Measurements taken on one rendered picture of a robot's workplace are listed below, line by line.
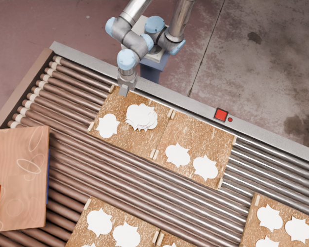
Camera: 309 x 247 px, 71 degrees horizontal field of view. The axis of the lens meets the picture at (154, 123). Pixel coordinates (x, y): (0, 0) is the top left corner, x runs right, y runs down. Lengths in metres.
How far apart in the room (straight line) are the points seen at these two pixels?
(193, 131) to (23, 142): 0.94
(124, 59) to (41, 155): 0.67
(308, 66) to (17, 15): 3.53
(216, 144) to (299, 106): 1.73
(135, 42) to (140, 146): 0.59
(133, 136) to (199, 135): 0.40
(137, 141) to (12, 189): 0.67
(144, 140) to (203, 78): 1.48
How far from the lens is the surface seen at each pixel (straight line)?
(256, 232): 1.41
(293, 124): 2.81
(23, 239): 1.43
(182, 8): 1.20
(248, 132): 1.47
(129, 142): 1.28
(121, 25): 1.04
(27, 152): 1.31
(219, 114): 1.42
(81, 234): 1.31
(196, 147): 1.31
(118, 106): 1.36
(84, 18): 3.05
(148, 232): 1.27
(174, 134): 1.31
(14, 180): 1.32
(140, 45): 0.99
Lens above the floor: 2.19
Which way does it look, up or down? 73 degrees down
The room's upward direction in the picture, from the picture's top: 10 degrees clockwise
